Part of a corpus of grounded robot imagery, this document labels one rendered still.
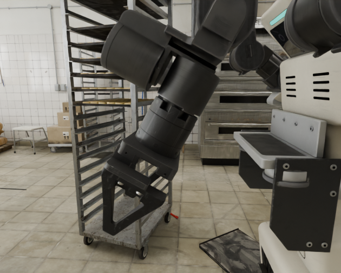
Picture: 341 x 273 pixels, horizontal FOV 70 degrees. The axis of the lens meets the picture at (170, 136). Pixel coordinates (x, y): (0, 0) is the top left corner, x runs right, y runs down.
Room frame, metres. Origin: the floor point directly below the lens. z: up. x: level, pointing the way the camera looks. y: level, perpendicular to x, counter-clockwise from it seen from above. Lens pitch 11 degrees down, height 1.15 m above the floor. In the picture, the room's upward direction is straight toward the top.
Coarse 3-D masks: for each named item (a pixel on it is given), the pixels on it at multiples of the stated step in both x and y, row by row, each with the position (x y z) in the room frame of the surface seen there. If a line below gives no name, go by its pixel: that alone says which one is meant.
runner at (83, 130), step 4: (116, 120) 2.01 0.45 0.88; (120, 120) 2.07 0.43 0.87; (124, 120) 2.14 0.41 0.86; (100, 124) 1.80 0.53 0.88; (104, 124) 1.85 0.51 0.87; (108, 124) 1.90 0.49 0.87; (112, 124) 1.95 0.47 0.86; (116, 124) 1.96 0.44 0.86; (80, 128) 1.59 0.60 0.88; (84, 128) 1.63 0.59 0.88; (88, 128) 1.67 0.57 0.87; (92, 128) 1.71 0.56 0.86; (96, 128) 1.73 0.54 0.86; (76, 132) 1.56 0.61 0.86; (80, 132) 1.58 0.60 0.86; (84, 132) 1.59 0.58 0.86
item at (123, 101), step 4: (100, 100) 1.75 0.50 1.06; (104, 100) 1.75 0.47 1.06; (108, 100) 1.79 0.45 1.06; (112, 100) 1.76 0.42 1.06; (116, 100) 1.77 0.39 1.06; (120, 100) 1.75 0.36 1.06; (124, 100) 1.79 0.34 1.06; (128, 100) 1.75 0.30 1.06; (140, 100) 1.75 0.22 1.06; (144, 100) 1.80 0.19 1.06; (148, 100) 1.75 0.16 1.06; (124, 104) 1.47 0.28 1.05; (128, 104) 1.46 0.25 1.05
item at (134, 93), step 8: (128, 0) 1.40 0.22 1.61; (128, 8) 1.40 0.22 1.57; (136, 88) 1.41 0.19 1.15; (136, 96) 1.40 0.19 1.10; (136, 104) 1.40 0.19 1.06; (136, 112) 1.40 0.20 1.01; (136, 120) 1.39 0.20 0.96; (136, 128) 1.39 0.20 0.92; (136, 168) 1.39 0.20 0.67; (136, 200) 1.39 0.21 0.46; (136, 224) 1.40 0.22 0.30; (136, 232) 1.40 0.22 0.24; (136, 240) 1.40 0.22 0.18; (136, 248) 1.40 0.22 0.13
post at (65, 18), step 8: (64, 0) 1.55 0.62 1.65; (64, 8) 1.54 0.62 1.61; (64, 16) 1.54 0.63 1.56; (64, 24) 1.54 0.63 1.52; (64, 32) 1.55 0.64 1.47; (64, 40) 1.55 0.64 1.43; (64, 48) 1.55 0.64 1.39; (64, 56) 1.55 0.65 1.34; (72, 64) 1.57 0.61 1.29; (72, 80) 1.56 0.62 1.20; (72, 96) 1.55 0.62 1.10; (72, 112) 1.54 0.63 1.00; (72, 120) 1.55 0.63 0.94; (72, 128) 1.55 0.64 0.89; (72, 136) 1.55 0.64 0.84; (72, 144) 1.55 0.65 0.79; (80, 176) 1.56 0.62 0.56; (80, 192) 1.55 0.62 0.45; (80, 200) 1.55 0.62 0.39; (80, 208) 1.54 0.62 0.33; (80, 216) 1.54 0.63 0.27; (80, 224) 1.55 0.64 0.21; (80, 232) 1.55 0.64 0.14
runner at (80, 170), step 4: (108, 156) 1.88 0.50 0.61; (112, 156) 1.93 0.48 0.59; (100, 160) 1.78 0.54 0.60; (104, 160) 1.83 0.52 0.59; (88, 164) 1.65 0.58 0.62; (92, 164) 1.68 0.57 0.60; (96, 164) 1.73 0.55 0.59; (100, 164) 1.73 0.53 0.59; (80, 168) 1.56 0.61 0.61; (84, 168) 1.60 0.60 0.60; (88, 168) 1.63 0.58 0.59; (80, 172) 1.55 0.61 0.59
